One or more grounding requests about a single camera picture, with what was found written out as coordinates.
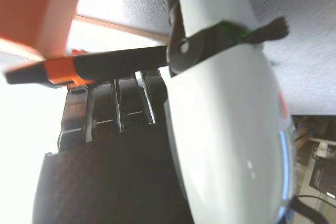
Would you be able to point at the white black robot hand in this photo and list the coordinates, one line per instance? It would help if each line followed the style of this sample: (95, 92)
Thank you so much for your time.
(223, 129)

